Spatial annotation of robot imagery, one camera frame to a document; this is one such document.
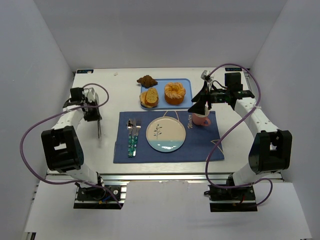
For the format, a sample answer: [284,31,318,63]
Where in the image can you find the right blue label sticker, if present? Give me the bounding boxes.
[224,67,243,72]

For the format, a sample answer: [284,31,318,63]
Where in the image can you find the sliced toast bread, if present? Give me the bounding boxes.
[139,87,159,108]

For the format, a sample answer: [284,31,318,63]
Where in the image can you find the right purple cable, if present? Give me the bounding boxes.
[204,63,274,207]

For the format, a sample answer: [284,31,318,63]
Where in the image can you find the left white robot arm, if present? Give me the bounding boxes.
[41,87,102,187]

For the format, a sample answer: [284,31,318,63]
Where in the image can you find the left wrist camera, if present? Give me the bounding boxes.
[84,87,96,103]

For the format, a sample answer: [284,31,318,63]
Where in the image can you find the left blue label sticker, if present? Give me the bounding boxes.
[76,69,94,74]

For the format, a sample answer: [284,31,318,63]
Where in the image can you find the metal tongs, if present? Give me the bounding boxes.
[94,91,102,139]

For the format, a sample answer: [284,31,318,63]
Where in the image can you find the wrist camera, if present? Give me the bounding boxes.
[84,87,96,103]
[200,70,213,84]

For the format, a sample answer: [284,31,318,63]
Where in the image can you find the blue label sticker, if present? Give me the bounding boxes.
[224,67,243,72]
[76,69,94,74]

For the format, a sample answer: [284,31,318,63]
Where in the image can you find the fork with green handle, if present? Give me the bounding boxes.
[132,118,142,157]

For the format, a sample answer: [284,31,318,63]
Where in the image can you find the blue cloth placemat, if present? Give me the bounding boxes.
[113,111,220,164]

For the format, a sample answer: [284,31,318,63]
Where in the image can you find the purple cable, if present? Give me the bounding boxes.
[19,83,123,208]
[204,63,274,207]

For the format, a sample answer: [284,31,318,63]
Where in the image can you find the pink mug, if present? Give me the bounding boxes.
[191,106,211,127]

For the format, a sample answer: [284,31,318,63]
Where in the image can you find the aluminium table edge rail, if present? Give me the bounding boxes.
[46,171,286,187]

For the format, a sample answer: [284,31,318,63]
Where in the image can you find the round orange sugared bun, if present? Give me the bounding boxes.
[164,82,186,105]

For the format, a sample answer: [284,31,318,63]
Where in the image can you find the blue plastic tray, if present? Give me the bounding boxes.
[139,78,193,110]

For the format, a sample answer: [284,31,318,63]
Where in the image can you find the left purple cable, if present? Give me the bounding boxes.
[19,83,123,208]

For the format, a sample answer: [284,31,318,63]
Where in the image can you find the brown croissant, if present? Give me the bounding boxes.
[136,75,158,88]

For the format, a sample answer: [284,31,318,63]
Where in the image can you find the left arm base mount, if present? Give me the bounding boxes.
[73,185,126,210]

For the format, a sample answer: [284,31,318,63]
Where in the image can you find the spoon with green handle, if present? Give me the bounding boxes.
[126,118,134,158]

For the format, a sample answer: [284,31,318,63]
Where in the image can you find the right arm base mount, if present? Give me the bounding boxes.
[203,174,258,213]

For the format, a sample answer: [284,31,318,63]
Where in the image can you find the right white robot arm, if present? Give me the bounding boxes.
[188,71,293,188]

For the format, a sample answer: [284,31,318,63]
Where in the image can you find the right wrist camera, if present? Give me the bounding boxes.
[200,70,213,84]

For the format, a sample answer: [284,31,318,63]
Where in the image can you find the white and blue plate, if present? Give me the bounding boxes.
[145,116,186,153]

